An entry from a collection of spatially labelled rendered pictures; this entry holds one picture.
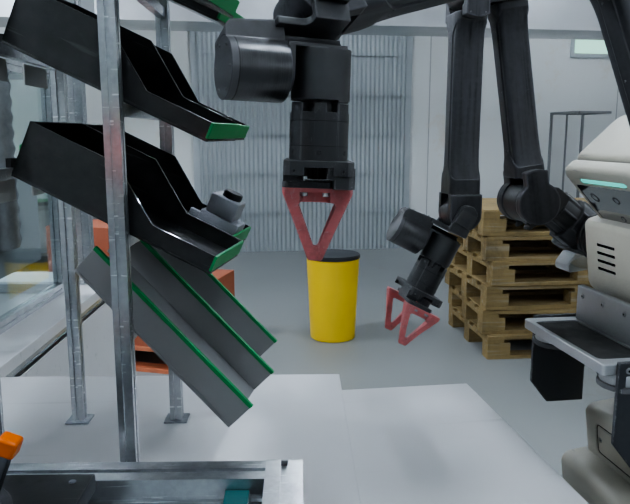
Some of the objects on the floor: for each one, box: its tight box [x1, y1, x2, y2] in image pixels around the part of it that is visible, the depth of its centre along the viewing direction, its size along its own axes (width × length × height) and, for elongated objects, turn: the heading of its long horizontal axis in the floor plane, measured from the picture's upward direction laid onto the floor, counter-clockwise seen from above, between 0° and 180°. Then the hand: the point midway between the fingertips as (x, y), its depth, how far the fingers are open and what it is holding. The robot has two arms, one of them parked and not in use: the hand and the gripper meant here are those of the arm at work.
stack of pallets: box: [445, 198, 593, 360], centre depth 458 cm, size 128×88×91 cm
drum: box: [306, 249, 360, 343], centre depth 461 cm, size 36×36×58 cm
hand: (315, 252), depth 68 cm, fingers closed
